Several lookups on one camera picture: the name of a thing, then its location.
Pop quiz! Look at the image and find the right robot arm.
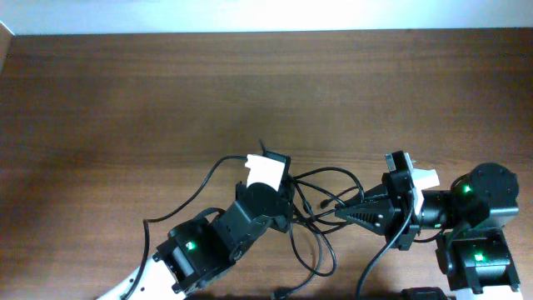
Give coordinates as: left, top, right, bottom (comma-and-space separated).
335, 162, 523, 299

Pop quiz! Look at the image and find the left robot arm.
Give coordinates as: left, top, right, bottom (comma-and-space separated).
102, 151, 294, 300

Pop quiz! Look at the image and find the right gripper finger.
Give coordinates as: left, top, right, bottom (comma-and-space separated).
347, 193, 389, 207
335, 200, 396, 236

